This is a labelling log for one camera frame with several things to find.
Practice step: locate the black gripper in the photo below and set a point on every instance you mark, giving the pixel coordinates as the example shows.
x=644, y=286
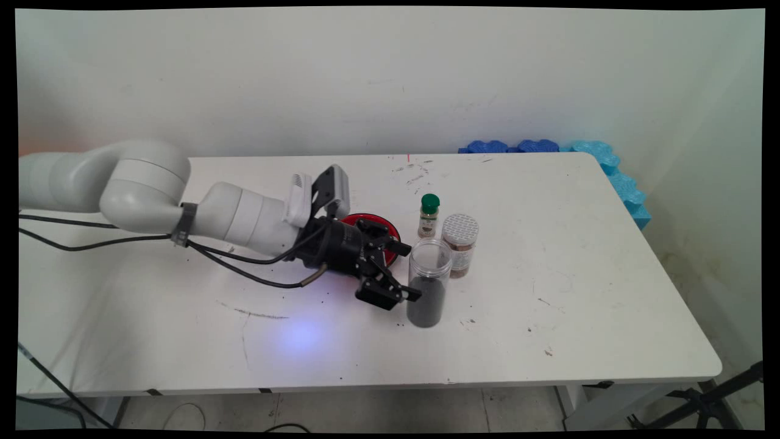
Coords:
x=335, y=247

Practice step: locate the clear plastic jar black seeds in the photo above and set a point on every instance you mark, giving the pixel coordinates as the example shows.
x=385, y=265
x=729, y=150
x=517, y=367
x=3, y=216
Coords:
x=426, y=299

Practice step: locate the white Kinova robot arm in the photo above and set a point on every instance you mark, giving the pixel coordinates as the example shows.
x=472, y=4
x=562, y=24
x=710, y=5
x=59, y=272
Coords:
x=146, y=183

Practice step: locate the red bowl black rim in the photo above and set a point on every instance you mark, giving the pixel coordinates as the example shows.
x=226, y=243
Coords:
x=394, y=233

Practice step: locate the green cap spice bottle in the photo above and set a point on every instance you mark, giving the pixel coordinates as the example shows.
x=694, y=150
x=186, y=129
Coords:
x=429, y=204

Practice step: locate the foil sealed brown spice jar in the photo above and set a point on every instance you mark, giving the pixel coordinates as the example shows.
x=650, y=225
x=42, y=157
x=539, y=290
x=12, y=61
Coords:
x=460, y=231

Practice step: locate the light blue foam mat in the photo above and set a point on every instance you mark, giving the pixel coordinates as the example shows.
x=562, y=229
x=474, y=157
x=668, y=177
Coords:
x=621, y=183

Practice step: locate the white table leg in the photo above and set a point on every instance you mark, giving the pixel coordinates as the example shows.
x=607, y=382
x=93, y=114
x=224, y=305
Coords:
x=609, y=405

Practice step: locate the black tripod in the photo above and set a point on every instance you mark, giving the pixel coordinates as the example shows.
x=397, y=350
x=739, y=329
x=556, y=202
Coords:
x=707, y=402

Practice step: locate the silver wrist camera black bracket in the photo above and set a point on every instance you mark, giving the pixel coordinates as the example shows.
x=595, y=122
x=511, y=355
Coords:
x=335, y=186

